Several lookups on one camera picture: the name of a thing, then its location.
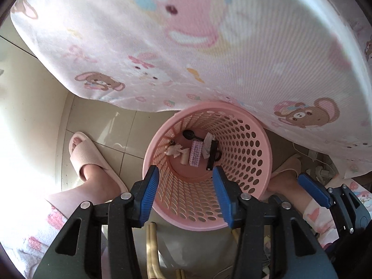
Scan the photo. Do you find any pink perforated plastic basket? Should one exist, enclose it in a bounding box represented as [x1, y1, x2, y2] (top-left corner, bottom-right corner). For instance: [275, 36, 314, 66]
[142, 101, 273, 231]

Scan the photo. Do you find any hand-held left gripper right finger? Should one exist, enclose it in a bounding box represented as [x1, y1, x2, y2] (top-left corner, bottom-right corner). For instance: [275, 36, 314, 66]
[212, 166, 339, 279]

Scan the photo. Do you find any white power strip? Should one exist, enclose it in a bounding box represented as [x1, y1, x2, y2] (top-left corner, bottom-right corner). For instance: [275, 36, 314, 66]
[308, 149, 330, 181]

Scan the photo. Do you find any black plastic spoon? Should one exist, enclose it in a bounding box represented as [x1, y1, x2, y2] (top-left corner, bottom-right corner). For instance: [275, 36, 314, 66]
[183, 131, 204, 143]

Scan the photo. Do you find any black wrapper strip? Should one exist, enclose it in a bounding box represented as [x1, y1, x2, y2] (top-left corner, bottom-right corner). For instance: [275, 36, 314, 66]
[206, 140, 219, 171]

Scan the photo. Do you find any white tissue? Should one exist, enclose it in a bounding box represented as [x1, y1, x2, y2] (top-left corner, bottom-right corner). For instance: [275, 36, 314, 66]
[165, 144, 189, 159]
[203, 133, 214, 159]

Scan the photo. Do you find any bamboo stool frame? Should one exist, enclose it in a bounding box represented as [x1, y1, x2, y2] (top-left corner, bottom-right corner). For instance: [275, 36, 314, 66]
[145, 224, 186, 279]

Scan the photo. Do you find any pink slipper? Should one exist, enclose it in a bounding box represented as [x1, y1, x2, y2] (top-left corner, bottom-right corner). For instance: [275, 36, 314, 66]
[70, 132, 128, 194]
[269, 154, 303, 181]

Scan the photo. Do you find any person's right leg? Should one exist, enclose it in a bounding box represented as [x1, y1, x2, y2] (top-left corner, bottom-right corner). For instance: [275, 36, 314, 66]
[266, 171, 335, 247]

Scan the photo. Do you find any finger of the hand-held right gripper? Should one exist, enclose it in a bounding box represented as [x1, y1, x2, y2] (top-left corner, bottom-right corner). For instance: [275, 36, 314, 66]
[297, 173, 333, 210]

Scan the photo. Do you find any pink dotted packet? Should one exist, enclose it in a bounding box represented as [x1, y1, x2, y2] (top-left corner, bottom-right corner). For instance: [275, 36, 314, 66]
[188, 140, 203, 168]

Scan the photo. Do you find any person's leg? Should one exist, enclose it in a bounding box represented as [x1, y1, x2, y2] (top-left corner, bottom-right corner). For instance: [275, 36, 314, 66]
[17, 163, 128, 279]
[266, 171, 335, 247]

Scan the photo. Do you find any person's left leg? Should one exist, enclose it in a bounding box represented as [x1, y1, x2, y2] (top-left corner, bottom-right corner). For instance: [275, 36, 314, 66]
[17, 163, 128, 279]

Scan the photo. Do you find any pink cartoon printed bedsheet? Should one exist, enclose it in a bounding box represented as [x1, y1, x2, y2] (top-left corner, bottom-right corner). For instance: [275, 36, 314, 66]
[10, 0, 372, 178]

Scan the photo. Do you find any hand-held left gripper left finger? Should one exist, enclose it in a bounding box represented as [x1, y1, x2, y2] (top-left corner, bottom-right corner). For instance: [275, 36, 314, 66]
[32, 165, 160, 279]

